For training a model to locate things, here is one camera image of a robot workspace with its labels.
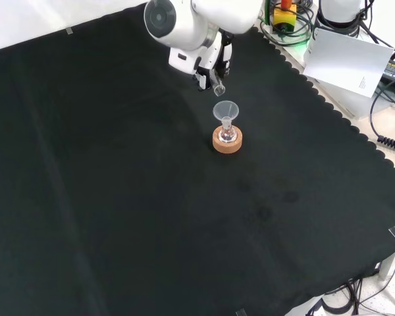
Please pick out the white box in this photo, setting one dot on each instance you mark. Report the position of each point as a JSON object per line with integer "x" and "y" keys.
{"x": 349, "y": 100}

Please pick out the pale board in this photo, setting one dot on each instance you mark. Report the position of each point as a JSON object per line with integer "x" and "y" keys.
{"x": 345, "y": 59}

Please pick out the black cloth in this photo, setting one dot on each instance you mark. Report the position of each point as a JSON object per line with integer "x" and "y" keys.
{"x": 118, "y": 181}

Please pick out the round-bottom glass flask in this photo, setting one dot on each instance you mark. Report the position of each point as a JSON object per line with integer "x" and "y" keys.
{"x": 226, "y": 136}

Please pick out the clear plastic funnel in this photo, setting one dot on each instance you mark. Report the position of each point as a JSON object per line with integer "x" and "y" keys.
{"x": 226, "y": 110}

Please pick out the clear graduated cylinder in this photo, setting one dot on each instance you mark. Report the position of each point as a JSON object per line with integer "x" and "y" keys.
{"x": 219, "y": 89}

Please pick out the yellow stop button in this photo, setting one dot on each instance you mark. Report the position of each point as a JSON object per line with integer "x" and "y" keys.
{"x": 283, "y": 18}

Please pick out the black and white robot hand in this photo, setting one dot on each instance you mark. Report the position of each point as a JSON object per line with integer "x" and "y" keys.
{"x": 184, "y": 61}

